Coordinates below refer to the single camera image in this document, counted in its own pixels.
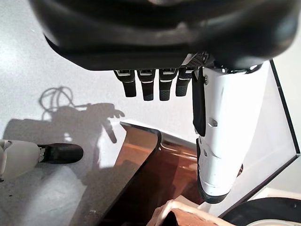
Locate round glass washer door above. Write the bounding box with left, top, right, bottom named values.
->
left=223, top=197, right=301, bottom=226

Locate wicker laundry basket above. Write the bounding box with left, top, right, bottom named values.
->
left=150, top=199, right=236, bottom=226

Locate brown acrylic stand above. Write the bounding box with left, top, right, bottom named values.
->
left=98, top=120, right=244, bottom=226

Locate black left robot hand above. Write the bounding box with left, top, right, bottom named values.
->
left=29, top=0, right=301, bottom=204

